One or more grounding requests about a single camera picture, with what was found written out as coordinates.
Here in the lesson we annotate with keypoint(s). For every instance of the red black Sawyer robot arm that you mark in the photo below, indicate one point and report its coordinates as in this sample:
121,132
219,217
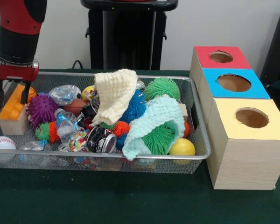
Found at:
18,30

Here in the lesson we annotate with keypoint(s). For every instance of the clear mesh bin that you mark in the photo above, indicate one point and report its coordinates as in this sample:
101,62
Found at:
72,78

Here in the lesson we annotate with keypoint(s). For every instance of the yellow ball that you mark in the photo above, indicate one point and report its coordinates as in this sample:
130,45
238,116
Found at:
182,147

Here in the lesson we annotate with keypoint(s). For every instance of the large blue spiky ball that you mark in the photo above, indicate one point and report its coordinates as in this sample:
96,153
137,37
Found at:
136,105

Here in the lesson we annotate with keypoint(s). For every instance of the multicolour spiky caterpillar toy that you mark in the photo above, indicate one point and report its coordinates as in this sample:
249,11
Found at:
46,131

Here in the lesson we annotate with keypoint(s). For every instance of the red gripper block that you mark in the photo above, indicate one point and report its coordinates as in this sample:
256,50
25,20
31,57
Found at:
14,73

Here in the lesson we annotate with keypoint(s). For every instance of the black standing panel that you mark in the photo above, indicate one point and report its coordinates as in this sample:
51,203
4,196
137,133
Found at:
277,46

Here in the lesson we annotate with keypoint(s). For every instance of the green spiky ball with eyes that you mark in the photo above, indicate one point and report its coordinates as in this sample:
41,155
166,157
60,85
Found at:
162,87

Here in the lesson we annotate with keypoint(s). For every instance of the white baseball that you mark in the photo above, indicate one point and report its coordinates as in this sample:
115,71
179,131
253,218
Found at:
2,143

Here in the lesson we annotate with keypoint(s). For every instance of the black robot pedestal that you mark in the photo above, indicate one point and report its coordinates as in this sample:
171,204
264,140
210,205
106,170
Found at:
130,35

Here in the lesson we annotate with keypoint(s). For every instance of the cream knitted cloth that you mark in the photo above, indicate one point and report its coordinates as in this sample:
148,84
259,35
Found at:
114,93

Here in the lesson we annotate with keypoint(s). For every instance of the mint knitted cloth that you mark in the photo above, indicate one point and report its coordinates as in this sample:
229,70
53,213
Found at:
158,112

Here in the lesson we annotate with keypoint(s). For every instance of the wooden box with three holes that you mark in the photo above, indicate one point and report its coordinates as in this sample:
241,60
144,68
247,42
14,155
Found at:
247,163

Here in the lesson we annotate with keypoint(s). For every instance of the purple spiky ball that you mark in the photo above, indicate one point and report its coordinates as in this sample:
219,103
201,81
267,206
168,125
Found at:
39,109

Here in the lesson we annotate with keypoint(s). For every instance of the orange toy building brick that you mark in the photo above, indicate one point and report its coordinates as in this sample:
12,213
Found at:
12,109

